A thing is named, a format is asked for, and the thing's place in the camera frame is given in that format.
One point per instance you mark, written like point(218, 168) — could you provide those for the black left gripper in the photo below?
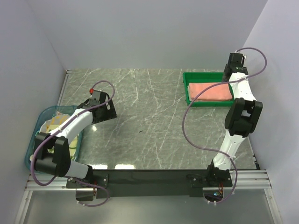
point(110, 113)

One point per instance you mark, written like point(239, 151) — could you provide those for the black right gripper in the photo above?
point(224, 79)

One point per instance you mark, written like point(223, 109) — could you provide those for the salmon pink towel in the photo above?
point(217, 93)

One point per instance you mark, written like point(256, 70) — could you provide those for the yellow green patterned towel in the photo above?
point(56, 121)

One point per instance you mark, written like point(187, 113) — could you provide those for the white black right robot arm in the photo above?
point(240, 121)

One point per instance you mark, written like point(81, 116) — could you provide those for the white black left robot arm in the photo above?
point(51, 153)

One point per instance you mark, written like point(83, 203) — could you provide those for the teal plastic basket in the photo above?
point(47, 114)

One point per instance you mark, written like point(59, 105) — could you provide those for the green plastic tray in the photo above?
point(205, 77)

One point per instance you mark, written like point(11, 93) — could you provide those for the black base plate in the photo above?
point(128, 191)

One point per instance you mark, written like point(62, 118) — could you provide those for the aluminium mounting rail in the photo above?
point(176, 179)

